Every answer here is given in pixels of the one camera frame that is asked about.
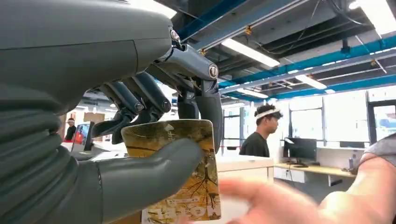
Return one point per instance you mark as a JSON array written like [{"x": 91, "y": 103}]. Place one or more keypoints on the person with white headband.
[{"x": 256, "y": 145}]

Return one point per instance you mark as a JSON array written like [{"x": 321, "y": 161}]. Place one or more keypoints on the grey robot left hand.
[{"x": 77, "y": 46}]

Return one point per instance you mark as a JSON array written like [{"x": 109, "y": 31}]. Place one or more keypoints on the distant standing person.
[{"x": 70, "y": 131}]

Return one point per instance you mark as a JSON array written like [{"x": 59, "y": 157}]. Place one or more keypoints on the black computer monitor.
[{"x": 300, "y": 150}]

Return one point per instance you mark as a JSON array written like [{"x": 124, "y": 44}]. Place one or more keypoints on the white counter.
[{"x": 244, "y": 167}]

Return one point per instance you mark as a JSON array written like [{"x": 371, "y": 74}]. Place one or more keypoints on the seated person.
[{"x": 383, "y": 148}]

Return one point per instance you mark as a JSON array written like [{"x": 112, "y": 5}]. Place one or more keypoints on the long ceiling light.
[
  {"x": 250, "y": 52},
  {"x": 252, "y": 93},
  {"x": 379, "y": 15},
  {"x": 311, "y": 82}
]

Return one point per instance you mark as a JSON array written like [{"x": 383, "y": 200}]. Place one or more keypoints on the person's right hand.
[{"x": 272, "y": 204}]

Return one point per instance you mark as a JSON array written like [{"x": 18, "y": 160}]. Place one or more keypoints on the golden printed card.
[{"x": 198, "y": 191}]

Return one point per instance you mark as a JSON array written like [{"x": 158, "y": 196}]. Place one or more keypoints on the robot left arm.
[{"x": 28, "y": 173}]

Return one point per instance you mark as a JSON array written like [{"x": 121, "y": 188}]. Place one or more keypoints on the pale office desk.
[{"x": 312, "y": 171}]

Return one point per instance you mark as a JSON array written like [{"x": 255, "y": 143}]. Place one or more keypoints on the small display screen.
[{"x": 82, "y": 136}]

